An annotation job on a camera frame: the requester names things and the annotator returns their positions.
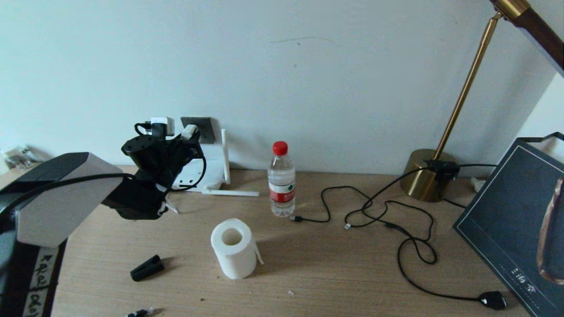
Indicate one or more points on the white power adapter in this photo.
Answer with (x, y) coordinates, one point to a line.
(189, 132)

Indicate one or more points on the brass desk lamp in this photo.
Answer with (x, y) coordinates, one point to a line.
(423, 179)

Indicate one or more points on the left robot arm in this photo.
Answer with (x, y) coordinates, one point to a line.
(57, 207)

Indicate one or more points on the white router with antennas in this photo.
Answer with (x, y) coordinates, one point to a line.
(213, 169)

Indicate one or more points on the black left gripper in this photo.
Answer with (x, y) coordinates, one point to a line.
(172, 160)

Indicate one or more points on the dark gift bag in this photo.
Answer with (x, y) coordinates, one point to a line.
(502, 220)

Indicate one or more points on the small white object by wall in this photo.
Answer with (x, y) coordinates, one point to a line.
(17, 156)

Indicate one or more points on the black power block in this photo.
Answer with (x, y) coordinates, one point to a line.
(440, 168)

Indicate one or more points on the water bottle red cap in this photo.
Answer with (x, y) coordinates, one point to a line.
(281, 185)

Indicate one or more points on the black plastic clip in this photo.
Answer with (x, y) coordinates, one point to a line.
(146, 268)

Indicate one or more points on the small white crumpled object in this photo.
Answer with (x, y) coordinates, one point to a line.
(476, 184)

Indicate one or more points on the white toilet paper roll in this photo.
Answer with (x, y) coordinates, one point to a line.
(232, 259)

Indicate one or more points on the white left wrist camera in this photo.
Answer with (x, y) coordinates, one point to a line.
(162, 125)

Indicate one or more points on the grey wall socket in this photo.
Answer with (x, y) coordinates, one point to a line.
(207, 127)

